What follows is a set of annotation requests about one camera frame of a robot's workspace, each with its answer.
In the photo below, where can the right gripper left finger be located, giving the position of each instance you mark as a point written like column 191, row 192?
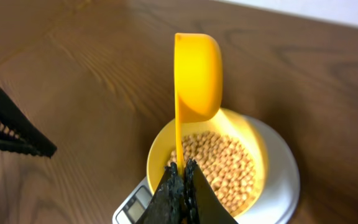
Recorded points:
column 165, row 206

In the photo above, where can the soybeans in bowl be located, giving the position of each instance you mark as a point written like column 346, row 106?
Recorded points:
column 227, row 165

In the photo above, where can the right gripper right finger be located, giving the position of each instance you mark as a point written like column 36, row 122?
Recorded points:
column 202, row 205

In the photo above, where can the yellow plastic measuring scoop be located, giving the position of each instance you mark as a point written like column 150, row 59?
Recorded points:
column 198, row 82

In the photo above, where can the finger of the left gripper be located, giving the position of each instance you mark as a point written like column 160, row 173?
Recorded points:
column 18, row 134

